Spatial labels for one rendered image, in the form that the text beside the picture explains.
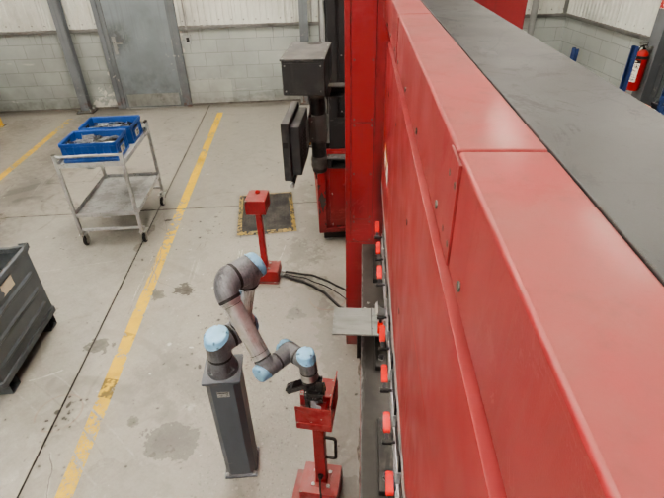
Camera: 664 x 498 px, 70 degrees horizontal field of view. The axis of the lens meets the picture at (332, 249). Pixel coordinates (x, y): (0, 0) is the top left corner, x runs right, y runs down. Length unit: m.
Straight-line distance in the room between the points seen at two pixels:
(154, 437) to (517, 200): 2.97
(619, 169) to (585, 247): 0.17
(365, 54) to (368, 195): 0.78
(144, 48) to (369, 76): 6.88
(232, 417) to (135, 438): 0.90
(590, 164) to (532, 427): 0.30
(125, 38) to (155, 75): 0.70
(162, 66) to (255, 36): 1.68
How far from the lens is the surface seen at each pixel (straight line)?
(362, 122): 2.65
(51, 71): 9.83
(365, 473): 1.90
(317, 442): 2.46
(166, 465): 3.12
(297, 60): 2.74
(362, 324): 2.22
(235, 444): 2.72
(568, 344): 0.31
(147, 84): 9.30
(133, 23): 9.12
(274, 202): 5.39
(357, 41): 2.55
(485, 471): 0.53
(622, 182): 0.52
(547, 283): 0.35
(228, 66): 8.98
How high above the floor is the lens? 2.50
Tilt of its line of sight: 33 degrees down
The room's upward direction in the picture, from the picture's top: 1 degrees counter-clockwise
